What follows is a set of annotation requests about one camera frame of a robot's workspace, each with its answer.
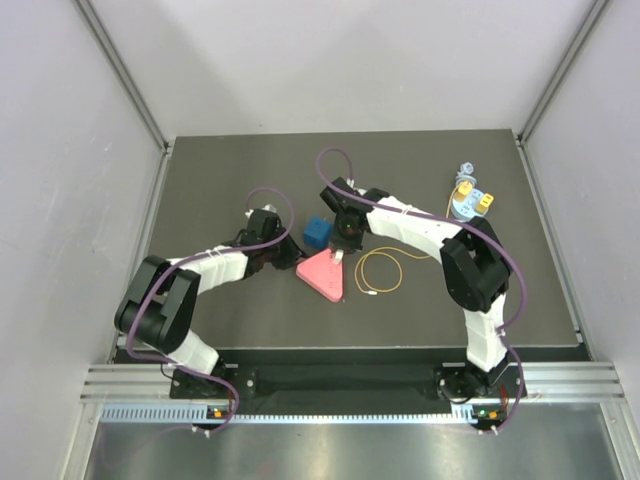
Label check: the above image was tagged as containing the blue cube power socket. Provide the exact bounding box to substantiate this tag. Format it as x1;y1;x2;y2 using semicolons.
303;217;332;250

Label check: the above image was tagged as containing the pink triangular power strip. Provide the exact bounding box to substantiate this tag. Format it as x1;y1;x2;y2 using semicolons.
296;248;344;303

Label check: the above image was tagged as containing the yellow charger with cable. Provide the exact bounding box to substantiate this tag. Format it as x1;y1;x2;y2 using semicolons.
354;182;472;296

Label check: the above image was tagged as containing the yellow plug adapter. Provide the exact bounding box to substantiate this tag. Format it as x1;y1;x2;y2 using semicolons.
475;193;494;215

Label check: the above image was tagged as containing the white square socket adapter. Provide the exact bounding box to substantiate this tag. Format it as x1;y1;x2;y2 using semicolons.
332;249;344;265

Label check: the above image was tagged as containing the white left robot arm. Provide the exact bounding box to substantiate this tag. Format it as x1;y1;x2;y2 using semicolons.
114;205;306;397

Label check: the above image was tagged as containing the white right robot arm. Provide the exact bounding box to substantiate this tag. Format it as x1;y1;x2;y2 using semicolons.
320;177;512;401

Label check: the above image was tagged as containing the round light blue power strip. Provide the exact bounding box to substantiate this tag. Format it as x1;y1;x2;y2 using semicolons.
446;162;487;222

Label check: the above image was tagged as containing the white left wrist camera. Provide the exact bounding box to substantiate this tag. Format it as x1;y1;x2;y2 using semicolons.
245;204;277;219

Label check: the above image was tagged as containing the grey slotted cable duct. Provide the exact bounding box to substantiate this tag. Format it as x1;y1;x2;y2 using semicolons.
100;403;499;425

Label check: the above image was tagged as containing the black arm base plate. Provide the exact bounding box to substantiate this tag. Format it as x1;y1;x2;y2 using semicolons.
169;363;526;404

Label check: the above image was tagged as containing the right aluminium frame post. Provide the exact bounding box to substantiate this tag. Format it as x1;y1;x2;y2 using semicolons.
516;0;612;148

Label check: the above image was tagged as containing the aluminium frame post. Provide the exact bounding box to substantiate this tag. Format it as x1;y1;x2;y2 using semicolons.
71;0;170;153
516;0;612;148

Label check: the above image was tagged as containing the left aluminium frame post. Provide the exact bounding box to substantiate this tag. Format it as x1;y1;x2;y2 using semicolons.
71;0;170;153

